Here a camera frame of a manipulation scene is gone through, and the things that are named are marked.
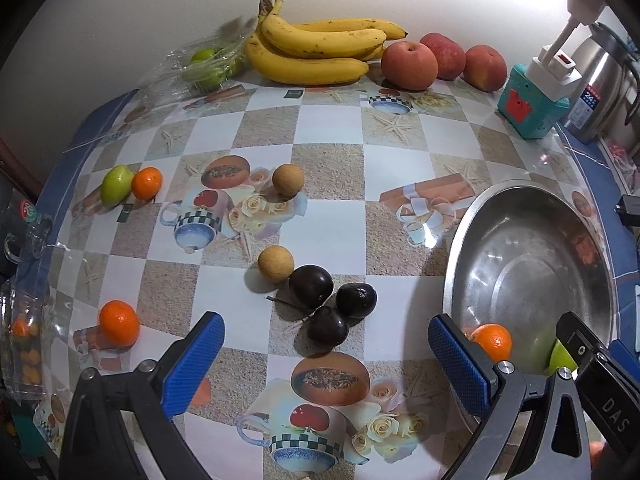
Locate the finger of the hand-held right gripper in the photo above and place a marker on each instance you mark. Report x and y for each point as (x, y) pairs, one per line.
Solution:
(607, 395)

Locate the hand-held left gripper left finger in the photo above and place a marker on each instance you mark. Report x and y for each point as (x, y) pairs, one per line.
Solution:
(195, 365)

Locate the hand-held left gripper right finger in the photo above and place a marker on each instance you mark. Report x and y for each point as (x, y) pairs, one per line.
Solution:
(460, 365)

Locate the orange tangerine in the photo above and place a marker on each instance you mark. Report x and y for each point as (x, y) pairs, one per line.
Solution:
(495, 342)
(119, 322)
(147, 182)

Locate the green jujube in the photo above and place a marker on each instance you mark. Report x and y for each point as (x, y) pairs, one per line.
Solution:
(561, 359)
(209, 77)
(202, 55)
(117, 185)

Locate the stainless steel bowl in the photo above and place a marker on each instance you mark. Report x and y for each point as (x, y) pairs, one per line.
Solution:
(525, 270)

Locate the dark purple plum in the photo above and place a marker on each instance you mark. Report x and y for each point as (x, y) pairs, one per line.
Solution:
(327, 326)
(311, 286)
(356, 300)

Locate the brown round longan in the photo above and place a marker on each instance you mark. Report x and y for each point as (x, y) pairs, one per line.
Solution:
(288, 180)
(274, 261)

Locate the clear box of kumquats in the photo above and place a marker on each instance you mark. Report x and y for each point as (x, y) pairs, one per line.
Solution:
(25, 345)

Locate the black power adapter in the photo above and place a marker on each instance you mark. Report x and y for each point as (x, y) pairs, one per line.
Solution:
(627, 210)

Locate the clear plastic jar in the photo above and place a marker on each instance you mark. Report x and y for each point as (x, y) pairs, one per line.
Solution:
(27, 230)

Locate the checkered printed tablecloth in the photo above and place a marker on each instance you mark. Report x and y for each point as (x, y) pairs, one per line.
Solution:
(350, 160)

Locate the teal toy box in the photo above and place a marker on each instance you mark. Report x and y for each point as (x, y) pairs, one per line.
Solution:
(530, 105)

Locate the clear bag of green fruit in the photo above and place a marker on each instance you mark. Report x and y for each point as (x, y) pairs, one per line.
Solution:
(175, 80)

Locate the large red apple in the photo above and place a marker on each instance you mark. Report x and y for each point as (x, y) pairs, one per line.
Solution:
(409, 65)

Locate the stainless steel kettle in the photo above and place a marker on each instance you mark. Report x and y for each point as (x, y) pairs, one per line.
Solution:
(605, 90)

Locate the white charger block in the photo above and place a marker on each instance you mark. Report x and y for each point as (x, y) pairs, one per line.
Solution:
(555, 70)

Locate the yellow banana bunch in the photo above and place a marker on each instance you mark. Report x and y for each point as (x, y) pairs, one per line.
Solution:
(310, 42)

